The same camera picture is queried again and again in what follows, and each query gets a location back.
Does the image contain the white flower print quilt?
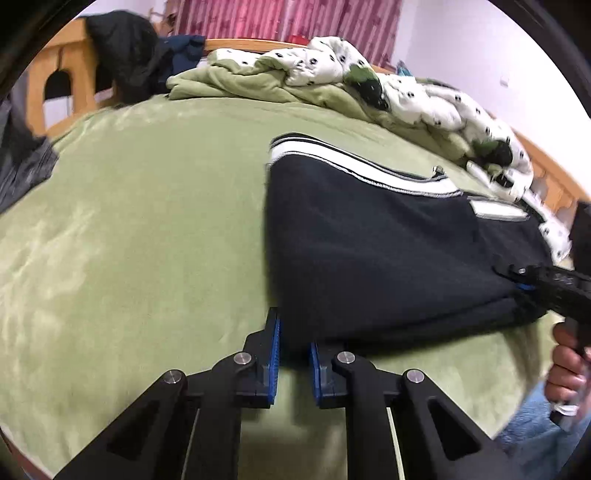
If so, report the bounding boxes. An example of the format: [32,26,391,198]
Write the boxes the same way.
[207,36,572,262]

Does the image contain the person's right hand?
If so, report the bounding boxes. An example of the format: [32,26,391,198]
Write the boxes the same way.
[544,322,590,403]

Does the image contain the wooden bed frame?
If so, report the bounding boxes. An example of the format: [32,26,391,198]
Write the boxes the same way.
[25,17,590,214]

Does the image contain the pink striped curtain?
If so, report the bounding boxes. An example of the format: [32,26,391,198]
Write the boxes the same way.
[165,0,403,68]

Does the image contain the navy blue garment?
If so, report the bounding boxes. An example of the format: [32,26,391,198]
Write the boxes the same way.
[159,35,206,80]

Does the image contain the black pants white stripe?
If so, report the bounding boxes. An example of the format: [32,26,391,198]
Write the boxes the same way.
[265,133,552,351]

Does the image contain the green fleece bed sheet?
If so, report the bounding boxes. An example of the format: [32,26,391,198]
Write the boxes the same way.
[0,94,562,480]

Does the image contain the black jacket on footboard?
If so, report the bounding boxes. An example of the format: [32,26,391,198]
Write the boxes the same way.
[85,10,173,104]

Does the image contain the green fleece blanket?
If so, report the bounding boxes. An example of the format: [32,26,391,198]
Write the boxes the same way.
[166,60,473,162]

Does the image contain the grey denim jeans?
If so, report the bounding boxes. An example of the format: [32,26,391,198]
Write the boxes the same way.
[0,86,59,213]

